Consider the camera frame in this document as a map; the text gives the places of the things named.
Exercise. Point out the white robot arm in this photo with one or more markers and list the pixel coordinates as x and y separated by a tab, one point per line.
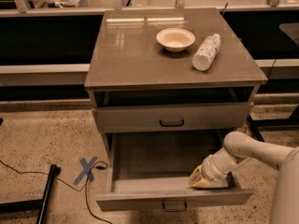
237	148

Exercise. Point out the grey drawer cabinet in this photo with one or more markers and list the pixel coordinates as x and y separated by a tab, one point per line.
130	68

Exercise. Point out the black stand leg right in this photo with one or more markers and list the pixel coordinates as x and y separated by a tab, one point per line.
254	129

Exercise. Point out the black stand leg left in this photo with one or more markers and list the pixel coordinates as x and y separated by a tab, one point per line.
41	205

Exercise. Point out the black stand leg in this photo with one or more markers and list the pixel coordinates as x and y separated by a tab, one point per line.
41	205
254	129

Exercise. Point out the grey top drawer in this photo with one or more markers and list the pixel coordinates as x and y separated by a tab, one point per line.
156	118

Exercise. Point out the white paper bowl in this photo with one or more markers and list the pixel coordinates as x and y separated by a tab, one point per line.
175	39

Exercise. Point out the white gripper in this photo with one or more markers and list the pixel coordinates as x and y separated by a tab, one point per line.
210	170

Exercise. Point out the blue tape cross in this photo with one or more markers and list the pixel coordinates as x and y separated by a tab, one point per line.
86	170

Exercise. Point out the grey drawer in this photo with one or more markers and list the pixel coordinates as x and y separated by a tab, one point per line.
156	118
151	171

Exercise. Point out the clear plastic water bottle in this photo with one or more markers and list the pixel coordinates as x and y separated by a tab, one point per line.
205	55

